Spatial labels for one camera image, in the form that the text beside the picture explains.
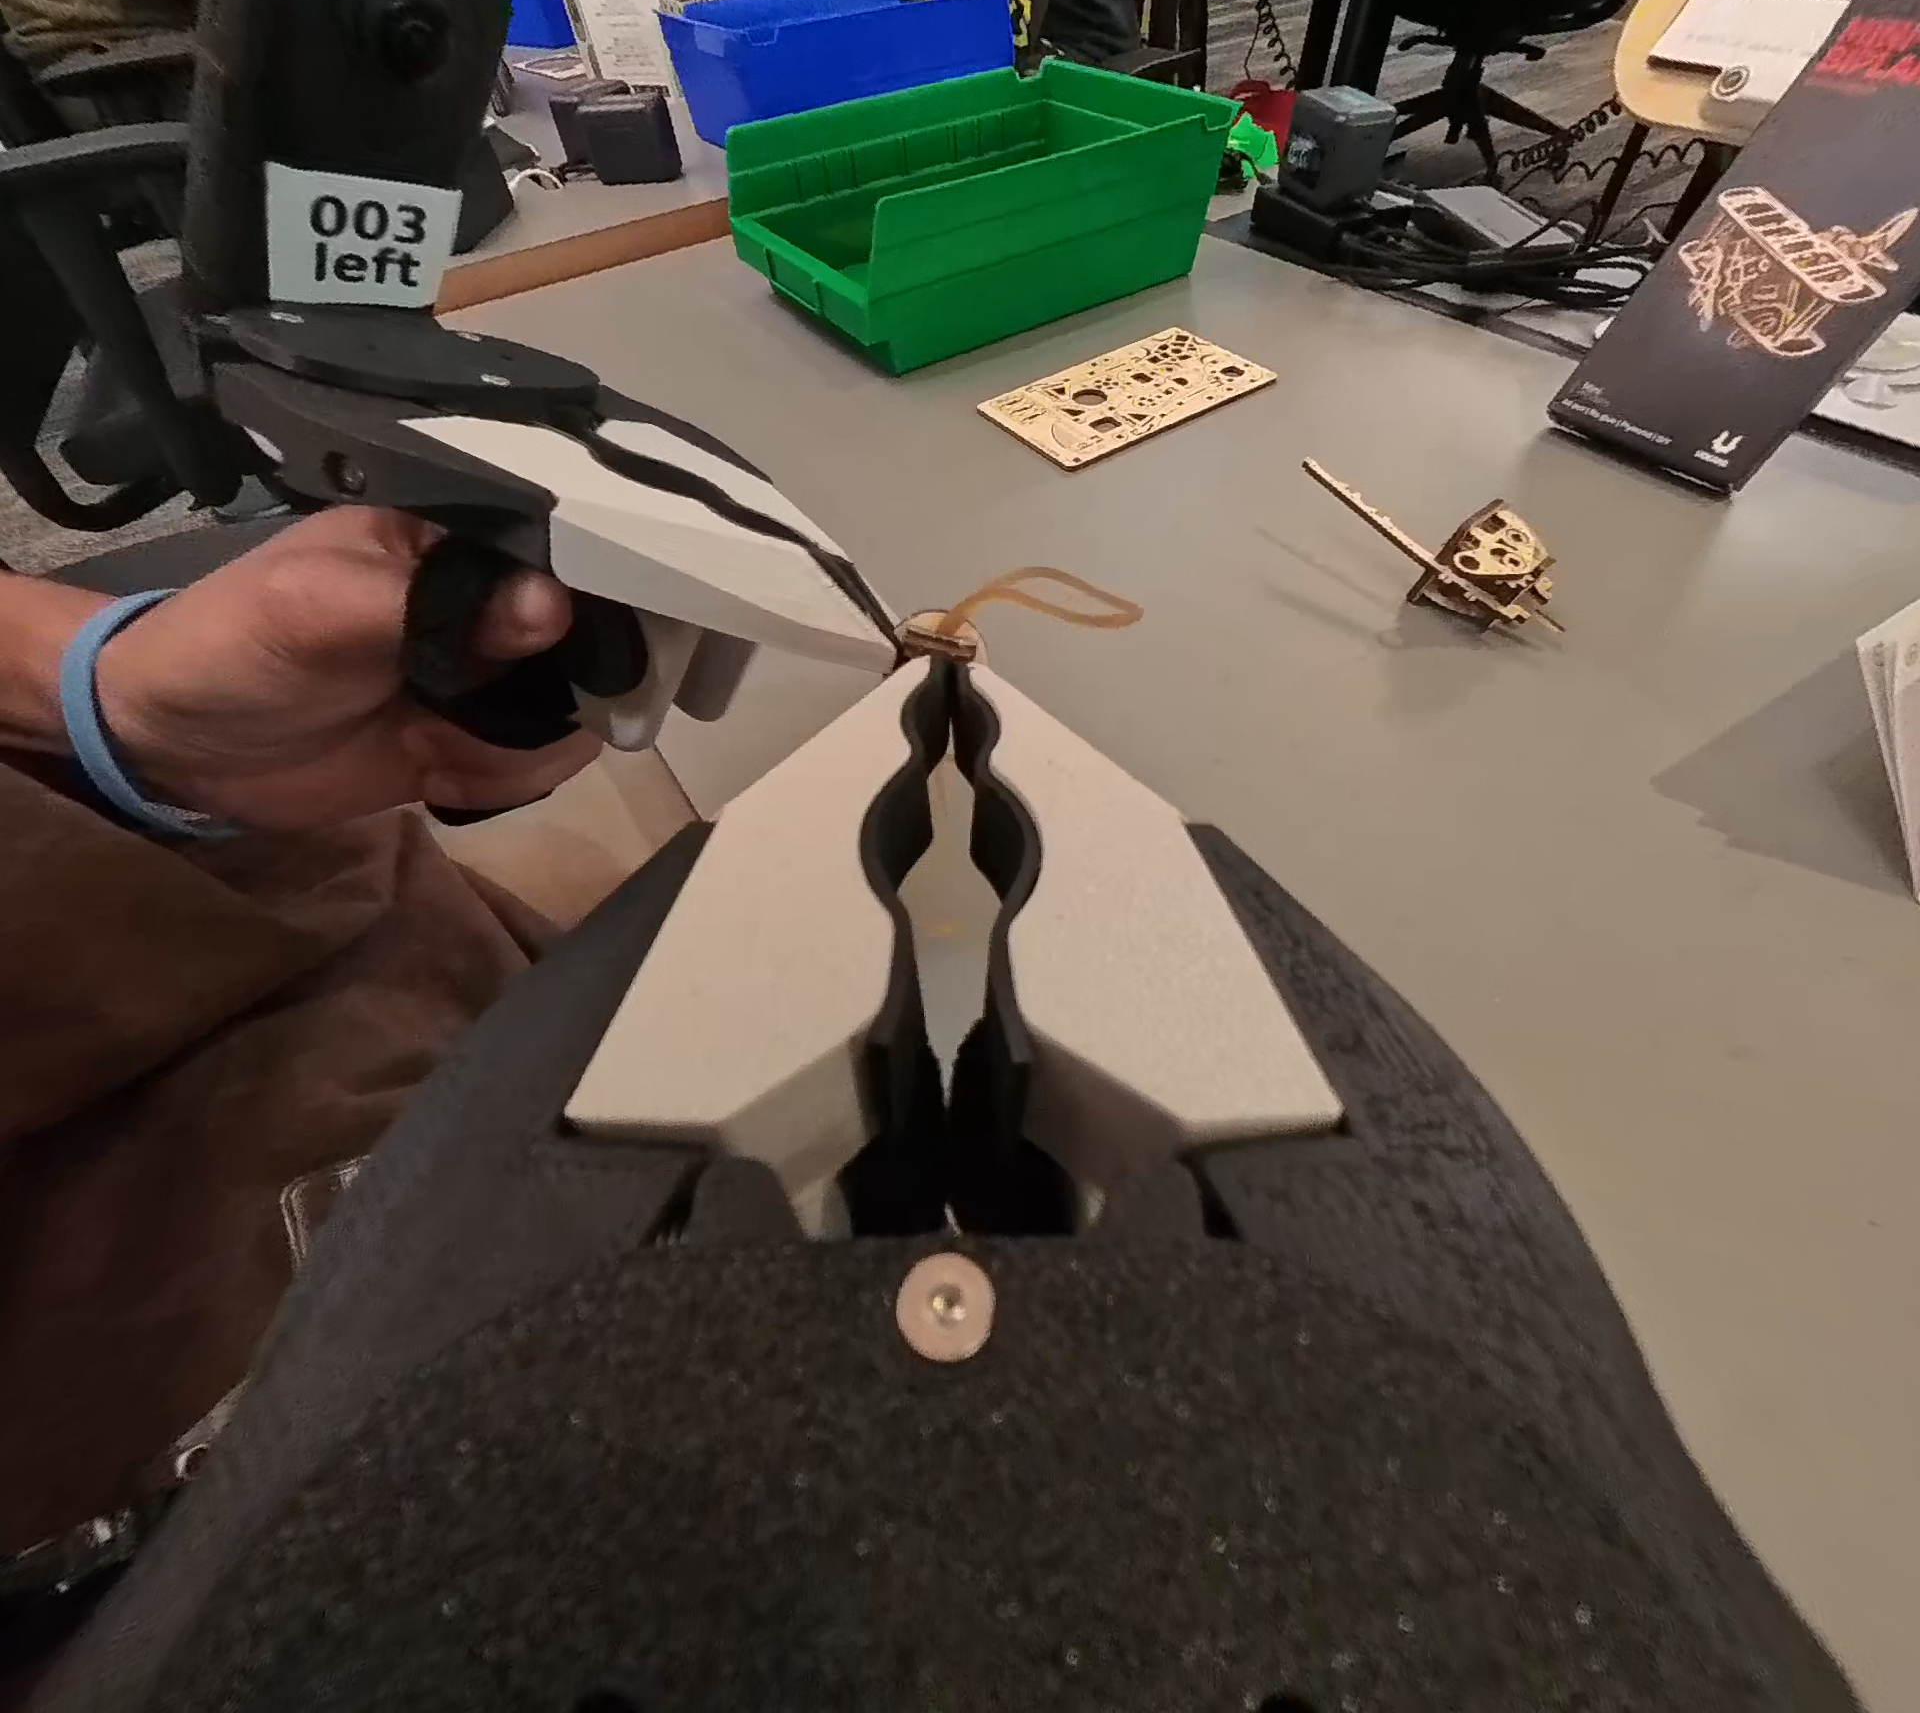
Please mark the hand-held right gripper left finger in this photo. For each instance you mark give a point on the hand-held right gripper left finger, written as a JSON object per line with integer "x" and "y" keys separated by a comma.
{"x": 720, "y": 995}

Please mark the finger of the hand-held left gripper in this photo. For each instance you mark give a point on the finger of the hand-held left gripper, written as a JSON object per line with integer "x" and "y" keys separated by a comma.
{"x": 704, "y": 596}
{"x": 704, "y": 500}

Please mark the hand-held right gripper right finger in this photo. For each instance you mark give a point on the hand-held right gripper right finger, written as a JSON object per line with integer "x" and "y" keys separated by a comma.
{"x": 1168, "y": 995}

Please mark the small wooden model part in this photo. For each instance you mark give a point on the small wooden model part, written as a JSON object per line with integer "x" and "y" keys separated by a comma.
{"x": 942, "y": 640}

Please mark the tan rubber band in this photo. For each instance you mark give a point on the tan rubber band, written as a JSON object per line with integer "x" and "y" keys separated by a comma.
{"x": 1127, "y": 612}

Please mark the person's left forearm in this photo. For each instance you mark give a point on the person's left forearm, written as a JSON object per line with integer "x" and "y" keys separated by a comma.
{"x": 30, "y": 672}

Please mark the plywood parts sheet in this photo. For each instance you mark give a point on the plywood parts sheet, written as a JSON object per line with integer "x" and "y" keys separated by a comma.
{"x": 1124, "y": 402}

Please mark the wooden model assembly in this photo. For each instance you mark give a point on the wooden model assembly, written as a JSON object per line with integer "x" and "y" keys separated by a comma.
{"x": 1492, "y": 565}

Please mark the black model kit box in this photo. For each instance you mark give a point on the black model kit box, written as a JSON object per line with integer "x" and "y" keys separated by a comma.
{"x": 1740, "y": 287}

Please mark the person's left hand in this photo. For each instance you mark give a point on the person's left hand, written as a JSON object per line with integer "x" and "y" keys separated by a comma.
{"x": 271, "y": 680}

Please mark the black equipment box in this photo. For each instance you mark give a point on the black equipment box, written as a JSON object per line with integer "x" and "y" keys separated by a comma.
{"x": 628, "y": 134}

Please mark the green plastic bin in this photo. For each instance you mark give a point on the green plastic bin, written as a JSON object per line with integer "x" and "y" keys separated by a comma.
{"x": 1049, "y": 244}

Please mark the person's brown shirt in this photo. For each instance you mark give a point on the person's brown shirt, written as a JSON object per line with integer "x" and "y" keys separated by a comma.
{"x": 178, "y": 995}

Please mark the blue wristband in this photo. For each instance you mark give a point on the blue wristband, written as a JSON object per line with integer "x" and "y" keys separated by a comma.
{"x": 79, "y": 707}

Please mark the green plastic piece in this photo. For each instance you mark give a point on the green plastic piece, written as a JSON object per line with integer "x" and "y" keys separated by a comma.
{"x": 1252, "y": 137}

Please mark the grey battery charger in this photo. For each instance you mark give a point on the grey battery charger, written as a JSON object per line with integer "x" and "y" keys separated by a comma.
{"x": 1335, "y": 147}

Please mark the grey power adapter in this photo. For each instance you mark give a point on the grey power adapter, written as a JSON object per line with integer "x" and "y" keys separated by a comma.
{"x": 1483, "y": 212}

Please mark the white sheet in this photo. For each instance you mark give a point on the white sheet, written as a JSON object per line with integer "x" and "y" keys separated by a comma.
{"x": 1876, "y": 393}

